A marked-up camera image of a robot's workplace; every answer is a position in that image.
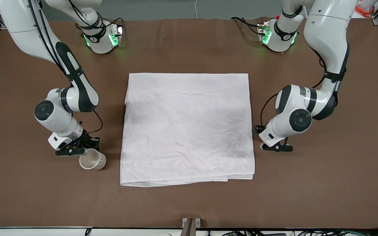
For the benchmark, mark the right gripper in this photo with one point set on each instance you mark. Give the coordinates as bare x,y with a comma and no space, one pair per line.
86,141

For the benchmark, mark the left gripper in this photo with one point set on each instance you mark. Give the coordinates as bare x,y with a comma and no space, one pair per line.
256,128

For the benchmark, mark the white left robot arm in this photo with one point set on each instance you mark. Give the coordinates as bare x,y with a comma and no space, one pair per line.
323,36

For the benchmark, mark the right arm base connector plate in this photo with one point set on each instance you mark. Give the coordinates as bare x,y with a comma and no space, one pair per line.
116,36

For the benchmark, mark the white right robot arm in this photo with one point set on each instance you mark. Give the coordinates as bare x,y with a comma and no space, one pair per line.
77,88

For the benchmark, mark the left arm base connector plate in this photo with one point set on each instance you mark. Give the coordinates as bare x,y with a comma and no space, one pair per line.
263,34

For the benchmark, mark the white folded cloth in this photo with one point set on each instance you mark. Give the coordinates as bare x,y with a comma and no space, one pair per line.
189,127

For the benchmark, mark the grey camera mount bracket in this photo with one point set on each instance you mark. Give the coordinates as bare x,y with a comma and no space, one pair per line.
190,226

